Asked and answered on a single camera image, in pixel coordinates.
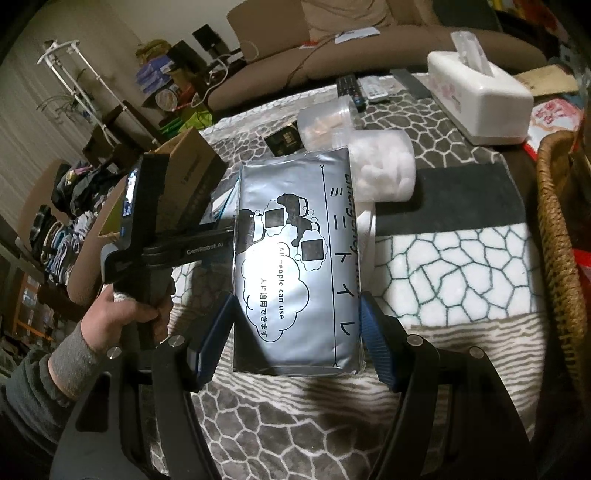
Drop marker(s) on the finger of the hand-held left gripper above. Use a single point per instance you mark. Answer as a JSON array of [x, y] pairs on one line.
[[226, 234]]

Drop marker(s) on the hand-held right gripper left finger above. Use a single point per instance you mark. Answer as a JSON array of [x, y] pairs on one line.
[[216, 333]]

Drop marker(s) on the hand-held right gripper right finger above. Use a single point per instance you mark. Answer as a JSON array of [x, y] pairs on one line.
[[376, 341]]

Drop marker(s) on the white and blue mask packet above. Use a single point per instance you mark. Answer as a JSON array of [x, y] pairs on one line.
[[221, 203]]

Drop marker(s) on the silver foil pouch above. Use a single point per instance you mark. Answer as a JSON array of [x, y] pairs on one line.
[[295, 286]]

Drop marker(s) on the clear jar with brown contents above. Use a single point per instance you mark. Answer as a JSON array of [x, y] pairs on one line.
[[323, 124]]

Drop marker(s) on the wicker basket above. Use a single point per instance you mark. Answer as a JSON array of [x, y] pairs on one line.
[[556, 258]]

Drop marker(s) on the person's left forearm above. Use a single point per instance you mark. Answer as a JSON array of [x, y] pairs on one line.
[[69, 369]]

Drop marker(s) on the person's left hand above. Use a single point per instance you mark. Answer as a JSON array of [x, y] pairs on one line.
[[104, 318]]

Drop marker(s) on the pile of clothes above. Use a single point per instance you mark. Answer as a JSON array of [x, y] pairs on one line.
[[78, 184]]

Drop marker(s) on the cardboard box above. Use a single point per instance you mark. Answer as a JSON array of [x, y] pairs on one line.
[[182, 145]]

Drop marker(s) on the white coat rack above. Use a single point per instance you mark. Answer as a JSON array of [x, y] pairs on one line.
[[104, 123]]

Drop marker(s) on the green bag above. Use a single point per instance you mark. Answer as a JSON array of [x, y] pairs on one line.
[[194, 121]]

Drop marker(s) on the white mailing bag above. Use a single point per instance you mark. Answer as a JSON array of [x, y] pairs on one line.
[[368, 240]]

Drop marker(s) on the small black packet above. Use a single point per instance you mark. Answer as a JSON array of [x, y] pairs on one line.
[[282, 138]]

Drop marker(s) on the round tin can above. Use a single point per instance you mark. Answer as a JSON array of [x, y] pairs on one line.
[[167, 98]]

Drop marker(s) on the patterned fleece blanket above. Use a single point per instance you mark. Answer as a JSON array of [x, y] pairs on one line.
[[461, 258]]

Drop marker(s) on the stack of blue boxes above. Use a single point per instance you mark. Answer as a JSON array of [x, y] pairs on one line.
[[152, 76]]

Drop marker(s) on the clear jar of cotton balls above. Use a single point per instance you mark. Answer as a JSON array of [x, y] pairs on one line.
[[383, 166]]

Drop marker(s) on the black square device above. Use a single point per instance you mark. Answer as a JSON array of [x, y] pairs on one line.
[[204, 38]]

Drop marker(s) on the black remote control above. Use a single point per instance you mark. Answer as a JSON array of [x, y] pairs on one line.
[[351, 90]]

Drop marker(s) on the white remote control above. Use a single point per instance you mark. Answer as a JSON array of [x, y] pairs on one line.
[[375, 90]]

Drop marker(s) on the white paper sheet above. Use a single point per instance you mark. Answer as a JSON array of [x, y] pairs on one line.
[[358, 34]]

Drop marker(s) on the dark grey flat strip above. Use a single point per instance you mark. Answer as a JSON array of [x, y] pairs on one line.
[[411, 82]]

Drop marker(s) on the white tissue box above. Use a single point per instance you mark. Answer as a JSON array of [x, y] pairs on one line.
[[480, 106]]

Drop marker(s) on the brown sofa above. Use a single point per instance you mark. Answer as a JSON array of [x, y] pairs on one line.
[[415, 50]]

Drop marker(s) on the red printed packet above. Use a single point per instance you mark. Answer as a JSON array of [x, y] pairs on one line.
[[551, 115]]

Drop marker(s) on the white tissue sheet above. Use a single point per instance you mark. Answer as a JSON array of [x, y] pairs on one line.
[[471, 53]]

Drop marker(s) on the brown paper envelope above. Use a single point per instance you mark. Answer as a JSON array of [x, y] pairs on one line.
[[549, 81]]

